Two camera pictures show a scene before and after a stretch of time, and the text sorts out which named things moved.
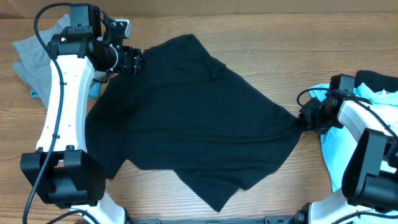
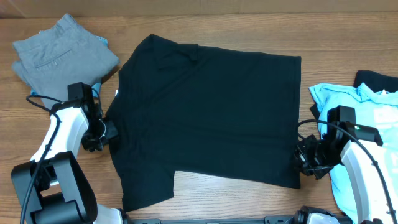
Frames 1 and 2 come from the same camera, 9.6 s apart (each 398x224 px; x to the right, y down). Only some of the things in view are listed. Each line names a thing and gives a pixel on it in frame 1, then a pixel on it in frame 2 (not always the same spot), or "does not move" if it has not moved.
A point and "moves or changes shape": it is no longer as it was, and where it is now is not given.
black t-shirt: [184, 111] moves or changes shape
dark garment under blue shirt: [376, 81] does not move
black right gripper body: [317, 117] -> [317, 158]
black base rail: [274, 219] does not move
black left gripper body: [128, 64] -> [96, 135]
